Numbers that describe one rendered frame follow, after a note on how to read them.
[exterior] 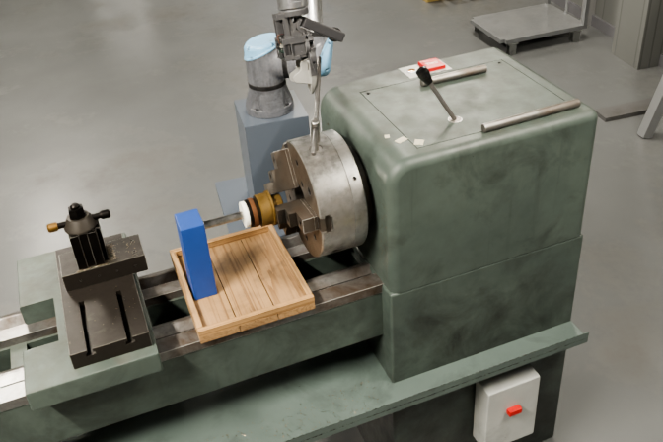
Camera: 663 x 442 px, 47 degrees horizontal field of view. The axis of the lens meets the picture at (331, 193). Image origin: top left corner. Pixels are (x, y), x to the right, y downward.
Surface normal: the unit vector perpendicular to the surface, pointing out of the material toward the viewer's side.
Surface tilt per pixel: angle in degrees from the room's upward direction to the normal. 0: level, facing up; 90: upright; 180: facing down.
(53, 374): 0
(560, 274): 90
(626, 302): 0
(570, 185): 90
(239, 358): 90
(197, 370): 90
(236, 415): 0
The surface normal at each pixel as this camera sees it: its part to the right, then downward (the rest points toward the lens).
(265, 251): -0.07, -0.83
